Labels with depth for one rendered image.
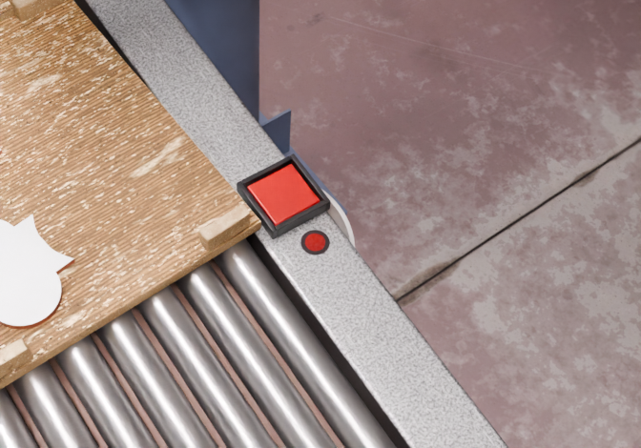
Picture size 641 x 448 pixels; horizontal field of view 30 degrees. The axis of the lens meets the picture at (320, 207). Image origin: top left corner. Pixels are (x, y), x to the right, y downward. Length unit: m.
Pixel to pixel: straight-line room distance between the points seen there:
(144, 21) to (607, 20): 1.54
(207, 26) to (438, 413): 0.86
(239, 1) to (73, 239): 0.68
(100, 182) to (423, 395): 0.42
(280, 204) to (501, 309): 1.09
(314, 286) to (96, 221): 0.24
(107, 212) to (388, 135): 1.29
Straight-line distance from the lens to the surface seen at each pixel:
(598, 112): 2.66
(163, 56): 1.46
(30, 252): 1.29
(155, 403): 1.23
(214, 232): 1.26
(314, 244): 1.31
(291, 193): 1.33
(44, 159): 1.36
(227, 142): 1.38
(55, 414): 1.23
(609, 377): 2.33
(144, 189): 1.33
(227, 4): 1.86
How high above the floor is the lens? 2.04
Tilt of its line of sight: 58 degrees down
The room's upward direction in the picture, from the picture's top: 5 degrees clockwise
